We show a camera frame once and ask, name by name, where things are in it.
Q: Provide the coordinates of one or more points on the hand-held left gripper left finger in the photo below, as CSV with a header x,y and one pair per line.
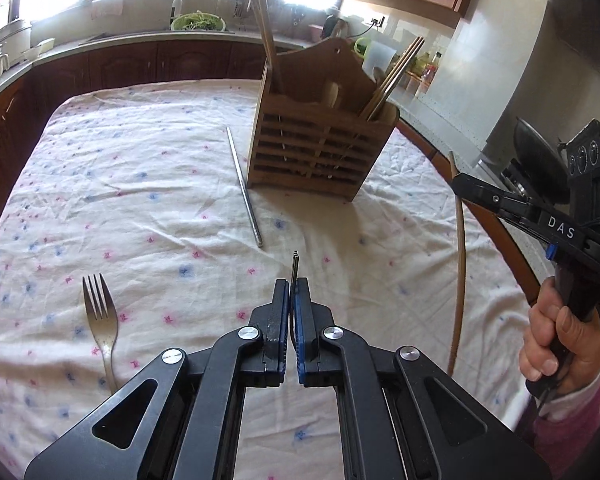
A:
x,y
280,330

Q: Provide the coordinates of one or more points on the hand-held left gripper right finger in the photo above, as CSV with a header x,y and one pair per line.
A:
x,y
301,330

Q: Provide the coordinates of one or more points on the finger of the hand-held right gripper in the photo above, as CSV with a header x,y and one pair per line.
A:
x,y
480,192

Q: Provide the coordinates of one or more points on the metal fork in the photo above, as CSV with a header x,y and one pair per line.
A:
x,y
102,315
294,267

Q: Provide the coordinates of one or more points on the long wooden chopstick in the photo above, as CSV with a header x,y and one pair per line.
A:
x,y
461,270

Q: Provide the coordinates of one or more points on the wooden utensil holder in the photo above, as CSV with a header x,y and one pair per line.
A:
x,y
305,150

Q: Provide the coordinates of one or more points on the person's right forearm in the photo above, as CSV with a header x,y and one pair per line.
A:
x,y
590,425

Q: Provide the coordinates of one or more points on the person's right hand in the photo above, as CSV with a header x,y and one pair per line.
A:
x,y
587,350

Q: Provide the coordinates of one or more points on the steel gas stove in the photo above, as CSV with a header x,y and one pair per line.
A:
x,y
500,175

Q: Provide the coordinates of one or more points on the black wok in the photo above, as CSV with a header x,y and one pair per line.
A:
x,y
540,160

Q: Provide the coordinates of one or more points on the row of condiment bottles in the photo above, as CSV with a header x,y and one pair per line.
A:
x,y
427,72

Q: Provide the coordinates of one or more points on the metal chopstick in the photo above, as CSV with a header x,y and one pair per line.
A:
x,y
245,190
400,82
394,84
387,85

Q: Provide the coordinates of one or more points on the translucent white pitcher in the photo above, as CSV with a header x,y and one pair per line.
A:
x,y
379,57

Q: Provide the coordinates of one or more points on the floral white tablecloth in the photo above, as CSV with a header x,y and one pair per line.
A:
x,y
155,200

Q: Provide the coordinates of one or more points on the small green basket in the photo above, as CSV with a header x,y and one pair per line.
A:
x,y
361,46

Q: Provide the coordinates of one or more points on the grey range hood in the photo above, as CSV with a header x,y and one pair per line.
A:
x,y
580,10

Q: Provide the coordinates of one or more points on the steel electric kettle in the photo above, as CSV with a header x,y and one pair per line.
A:
x,y
336,25

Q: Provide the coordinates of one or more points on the pink plastic container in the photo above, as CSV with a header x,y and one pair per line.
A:
x,y
316,31

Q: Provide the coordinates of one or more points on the utensil crock with scissors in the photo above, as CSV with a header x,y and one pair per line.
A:
x,y
296,16

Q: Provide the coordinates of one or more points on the green colander with vegetables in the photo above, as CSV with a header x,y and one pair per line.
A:
x,y
197,21

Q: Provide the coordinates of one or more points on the steel kitchen sink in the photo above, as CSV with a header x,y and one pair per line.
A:
x,y
105,36

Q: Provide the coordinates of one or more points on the chrome kitchen faucet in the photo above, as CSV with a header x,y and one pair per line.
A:
x,y
175,2

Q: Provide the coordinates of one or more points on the pale dish towel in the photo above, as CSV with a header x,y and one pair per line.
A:
x,y
108,7

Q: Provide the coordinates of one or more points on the white lidded container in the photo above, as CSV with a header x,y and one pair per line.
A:
x,y
46,44

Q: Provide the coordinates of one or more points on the small white bowl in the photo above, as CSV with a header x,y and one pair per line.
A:
x,y
32,52

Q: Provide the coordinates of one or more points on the white rice cooker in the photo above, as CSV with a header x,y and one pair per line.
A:
x,y
15,37

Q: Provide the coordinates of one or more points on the wall power socket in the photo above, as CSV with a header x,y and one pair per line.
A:
x,y
378,22

